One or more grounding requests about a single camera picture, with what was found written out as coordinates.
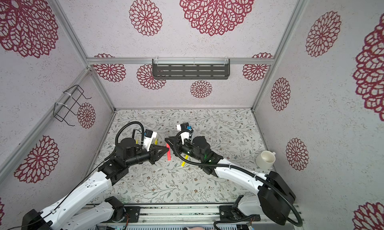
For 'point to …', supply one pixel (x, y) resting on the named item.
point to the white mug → (265, 159)
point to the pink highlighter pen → (169, 152)
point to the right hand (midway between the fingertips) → (166, 139)
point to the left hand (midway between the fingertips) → (166, 149)
